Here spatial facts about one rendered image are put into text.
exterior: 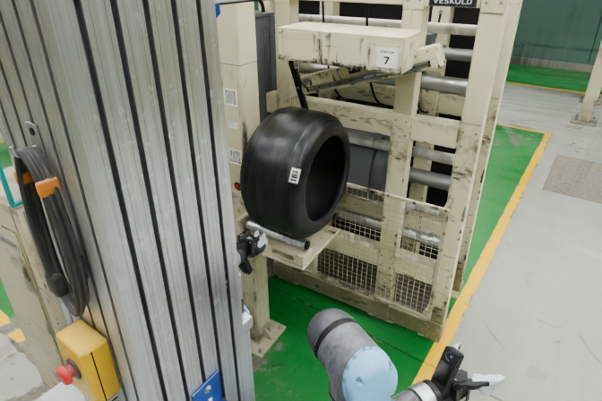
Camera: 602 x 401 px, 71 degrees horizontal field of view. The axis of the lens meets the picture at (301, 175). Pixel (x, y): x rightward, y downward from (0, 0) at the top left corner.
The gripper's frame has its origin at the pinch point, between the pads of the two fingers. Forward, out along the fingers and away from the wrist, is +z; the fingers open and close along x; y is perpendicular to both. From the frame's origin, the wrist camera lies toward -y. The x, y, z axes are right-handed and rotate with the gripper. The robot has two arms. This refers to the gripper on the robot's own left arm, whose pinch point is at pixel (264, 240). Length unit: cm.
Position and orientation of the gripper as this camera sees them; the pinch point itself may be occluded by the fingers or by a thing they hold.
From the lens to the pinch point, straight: 180.9
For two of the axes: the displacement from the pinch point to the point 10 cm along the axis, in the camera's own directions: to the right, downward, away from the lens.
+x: -8.5, -2.3, 4.7
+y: 0.6, -9.3, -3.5
